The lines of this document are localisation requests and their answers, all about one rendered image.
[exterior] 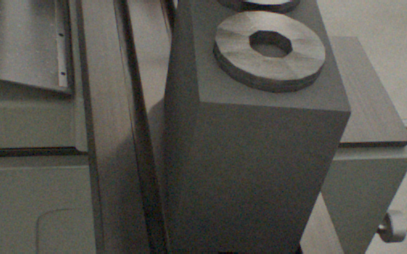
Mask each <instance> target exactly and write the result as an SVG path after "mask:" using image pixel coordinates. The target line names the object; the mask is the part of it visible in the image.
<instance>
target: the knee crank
mask: <svg viewBox="0 0 407 254"><path fill-rule="evenodd" d="M376 234H379V236H380V238H381V240H382V241H383V242H384V243H386V244H391V243H401V242H402V241H403V240H404V238H405V237H406V234H407V219H406V218H405V217H404V215H403V214H402V211H401V210H399V209H388V211H387V213H386V215H385V217H384V218H383V220H382V221H381V224H380V226H379V228H378V230H377V231H376Z"/></svg>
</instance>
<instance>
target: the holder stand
mask: <svg viewBox="0 0 407 254"><path fill-rule="evenodd" d="M164 95H165V114H166V171H167V189H168V209H169V228H170V246H171V249H172V250H174V251H193V252H255V253H277V254H295V252H296V251H297V248H298V246H299V244H300V241H301V239H302V234H303V232H304V231H305V229H306V225H307V224H308V222H309V218H310V215H311V212H312V211H313V209H314V207H315V204H316V200H317V198H318V196H319V193H320V191H321V189H322V187H323V182H324V180H325V178H326V176H327V173H328V171H329V169H330V167H331V162H332V160H333V158H334V156H335V153H336V151H337V149H338V145H339V143H340V140H341V138H342V136H343V133H344V131H345V128H346V125H347V123H348V121H349V118H350V116H351V114H352V108H351V106H350V103H349V101H348V98H347V94H346V92H345V87H344V85H343V81H342V79H341V75H340V73H339V69H338V65H337V63H336V60H335V56H334V53H333V51H332V49H331V43H330V40H329V37H328V35H327V31H326V29H325V26H324V24H323V17H322V15H321V13H320V10H319V7H318V4H317V2H316V0H178V2H177V8H176V13H175V23H174V28H173V37H172V43H171V52H170V58H169V63H168V68H167V74H166V87H165V93H164Z"/></svg>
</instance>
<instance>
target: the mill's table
mask: <svg viewBox="0 0 407 254"><path fill-rule="evenodd" d="M75 1H76V17H77V26H78V35H79V45H80V70H81V79H82V88H83V97H84V115H85V123H86V132H87V141H88V166H89V175H90V185H91V194H92V210H93V219H94V237H95V246H96V254H277V253H255V252H193V251H174V250H172V249H171V246H170V228H169V209H168V189H167V152H166V114H165V95H164V93H165V87H166V77H167V68H168V63H169V58H170V52H171V43H172V37H173V28H174V23H175V13H176V8H177V2H178V0H75ZM295 254H344V252H343V249H342V247H341V245H340V243H339V239H338V236H337V234H336V231H335V229H334V226H333V223H332V222H331V217H330V215H329V213H328V210H327V208H326V205H325V203H324V201H323V196H322V195H321V192H320V193H319V196H318V198H317V200H316V204H315V205H314V209H313V211H312V212H311V215H310V218H309V222H308V224H307V225H306V229H305V231H304V232H303V234H302V239H301V241H300V244H299V246H298V248H297V251H296V252H295Z"/></svg>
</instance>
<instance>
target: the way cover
mask: <svg viewBox="0 0 407 254"><path fill-rule="evenodd" d="M59 1H60V0H1V1H0V11H1V13H0V80H2V81H6V82H10V83H14V84H21V85H25V86H29V87H32V88H44V89H47V90H52V91H55V92H62V93H66V94H70V95H73V84H72V64H71V52H70V42H69V30H68V10H67V0H62V1H61V2H59ZM33 3H34V5H33ZM44 10H45V11H44ZM35 12H37V13H35ZM48 17H49V18H48ZM8 24H9V26H8ZM52 24H53V25H52ZM18 25H20V27H18ZM2 31H4V33H5V34H3V32H2ZM27 31H29V32H30V33H29V32H27ZM33 34H35V35H33ZM53 35H54V36H55V37H54V36H53ZM56 39H58V40H56ZM19 43H20V44H19ZM26 43H29V44H26ZM48 44H49V45H48ZM45 48H47V50H45ZM64 48H66V50H65V49H64ZM37 51H38V52H37ZM17 52H18V55H17ZM7 54H8V55H7ZM56 57H58V59H57V58H56ZM7 60H8V62H7ZM47 62H48V63H47ZM25 67H27V69H26V68H25ZM21 69H22V71H21ZM44 69H46V70H44ZM51 72H53V73H51ZM37 76H41V77H37Z"/></svg>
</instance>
